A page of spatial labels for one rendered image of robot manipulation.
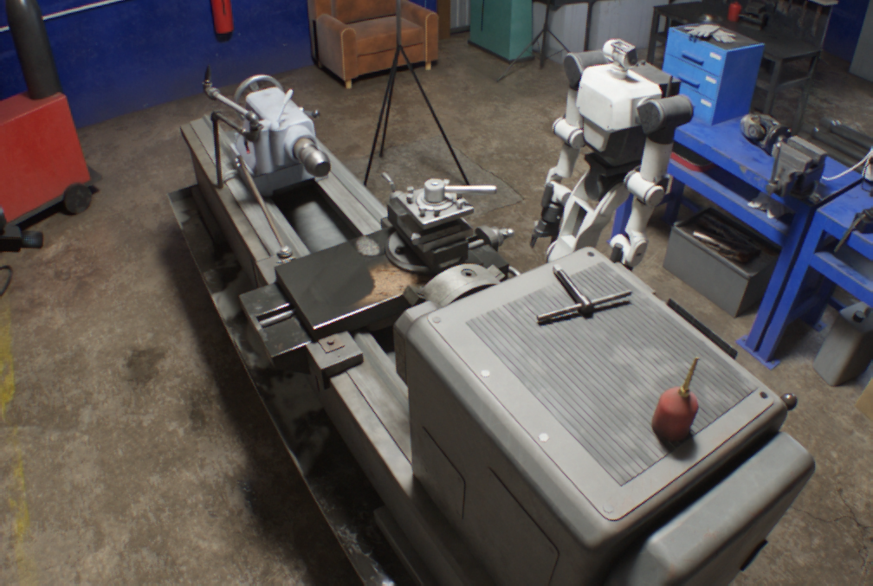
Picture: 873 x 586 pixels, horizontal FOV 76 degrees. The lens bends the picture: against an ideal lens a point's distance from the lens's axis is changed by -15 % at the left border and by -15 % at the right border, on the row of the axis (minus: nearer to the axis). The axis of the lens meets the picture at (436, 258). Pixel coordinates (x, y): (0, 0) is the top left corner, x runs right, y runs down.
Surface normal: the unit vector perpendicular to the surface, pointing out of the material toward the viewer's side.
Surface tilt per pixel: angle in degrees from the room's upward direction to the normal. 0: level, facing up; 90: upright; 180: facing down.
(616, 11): 90
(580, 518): 45
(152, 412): 0
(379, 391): 0
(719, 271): 90
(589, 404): 0
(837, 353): 90
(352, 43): 90
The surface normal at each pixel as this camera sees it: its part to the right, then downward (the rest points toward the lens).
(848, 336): -0.95, 0.20
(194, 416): 0.00, -0.79
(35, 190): 0.78, 0.38
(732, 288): -0.83, 0.34
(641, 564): -0.63, -0.30
